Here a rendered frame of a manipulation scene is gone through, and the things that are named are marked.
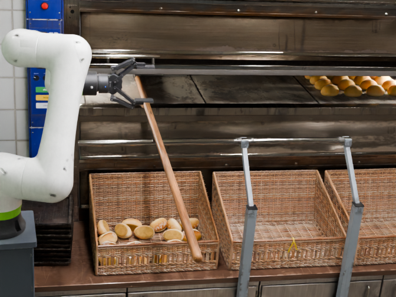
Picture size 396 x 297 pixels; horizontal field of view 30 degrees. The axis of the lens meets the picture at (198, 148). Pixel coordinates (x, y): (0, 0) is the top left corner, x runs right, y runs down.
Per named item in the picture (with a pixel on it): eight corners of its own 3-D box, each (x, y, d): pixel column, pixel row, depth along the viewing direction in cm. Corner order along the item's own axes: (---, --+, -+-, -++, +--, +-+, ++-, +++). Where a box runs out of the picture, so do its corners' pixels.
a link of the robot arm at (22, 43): (34, 69, 229) (36, 30, 227) (-6, 65, 230) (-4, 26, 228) (51, 68, 247) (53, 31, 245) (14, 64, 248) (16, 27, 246)
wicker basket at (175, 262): (86, 222, 366) (86, 171, 355) (198, 217, 377) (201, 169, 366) (93, 277, 322) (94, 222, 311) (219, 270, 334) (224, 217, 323)
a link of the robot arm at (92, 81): (82, 99, 277) (82, 76, 273) (81, 89, 288) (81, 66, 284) (99, 99, 278) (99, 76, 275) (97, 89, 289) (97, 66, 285)
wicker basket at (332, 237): (206, 218, 377) (210, 170, 366) (311, 215, 388) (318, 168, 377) (227, 271, 334) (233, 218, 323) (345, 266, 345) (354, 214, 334)
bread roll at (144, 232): (154, 238, 350) (154, 240, 355) (154, 224, 352) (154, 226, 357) (134, 238, 349) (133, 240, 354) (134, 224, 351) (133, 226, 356)
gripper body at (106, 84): (97, 69, 283) (121, 69, 285) (96, 90, 286) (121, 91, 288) (98, 75, 276) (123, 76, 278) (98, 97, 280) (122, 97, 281)
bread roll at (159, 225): (165, 214, 362) (172, 222, 359) (161, 223, 366) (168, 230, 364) (150, 220, 355) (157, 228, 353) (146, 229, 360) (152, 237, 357)
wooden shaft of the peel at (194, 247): (203, 264, 229) (203, 256, 228) (193, 264, 229) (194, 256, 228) (140, 81, 382) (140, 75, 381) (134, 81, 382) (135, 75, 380)
